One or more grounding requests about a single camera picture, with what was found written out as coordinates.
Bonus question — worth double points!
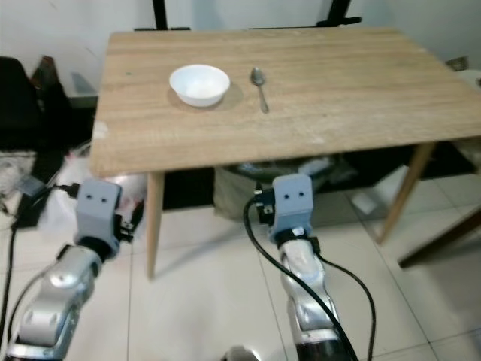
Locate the metal spoon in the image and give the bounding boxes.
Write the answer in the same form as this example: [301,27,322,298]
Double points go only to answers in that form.
[251,67,271,114]

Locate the tangled white wires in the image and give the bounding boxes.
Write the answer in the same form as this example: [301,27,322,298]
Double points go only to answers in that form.
[0,150,47,205]

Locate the black chair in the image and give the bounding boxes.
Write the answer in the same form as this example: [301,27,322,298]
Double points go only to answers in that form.
[0,56,40,147]

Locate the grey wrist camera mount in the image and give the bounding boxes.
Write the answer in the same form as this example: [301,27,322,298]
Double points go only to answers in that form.
[78,179,124,246]
[272,174,315,235]

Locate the dark wooden furniture leg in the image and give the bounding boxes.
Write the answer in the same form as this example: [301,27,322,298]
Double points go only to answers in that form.
[398,209,481,269]

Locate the light wooden table leg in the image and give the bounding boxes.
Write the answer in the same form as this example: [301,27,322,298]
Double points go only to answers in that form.
[377,143,437,246]
[144,171,167,281]

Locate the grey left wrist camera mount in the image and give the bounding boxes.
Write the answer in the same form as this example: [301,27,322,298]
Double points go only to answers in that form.
[78,179,124,246]

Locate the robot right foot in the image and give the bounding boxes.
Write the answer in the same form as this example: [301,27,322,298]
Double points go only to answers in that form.
[224,346,261,361]

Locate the grey-green sack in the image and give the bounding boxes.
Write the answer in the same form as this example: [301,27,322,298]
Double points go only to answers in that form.
[212,158,355,220]

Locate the black slanted stand frame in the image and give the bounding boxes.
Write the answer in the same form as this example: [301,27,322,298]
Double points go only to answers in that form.
[248,0,363,29]

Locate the brown bag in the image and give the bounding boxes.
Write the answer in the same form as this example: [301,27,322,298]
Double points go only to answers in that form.
[32,60,74,121]

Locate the white ceramic bowl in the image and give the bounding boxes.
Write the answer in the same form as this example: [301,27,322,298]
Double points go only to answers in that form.
[169,64,231,108]

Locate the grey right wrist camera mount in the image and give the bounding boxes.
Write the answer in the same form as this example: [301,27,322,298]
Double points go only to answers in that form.
[272,174,315,235]

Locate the black upright stand post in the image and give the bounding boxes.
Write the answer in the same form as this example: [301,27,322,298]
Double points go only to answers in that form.
[153,0,191,32]

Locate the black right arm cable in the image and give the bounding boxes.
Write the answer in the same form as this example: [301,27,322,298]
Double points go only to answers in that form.
[243,196,378,361]

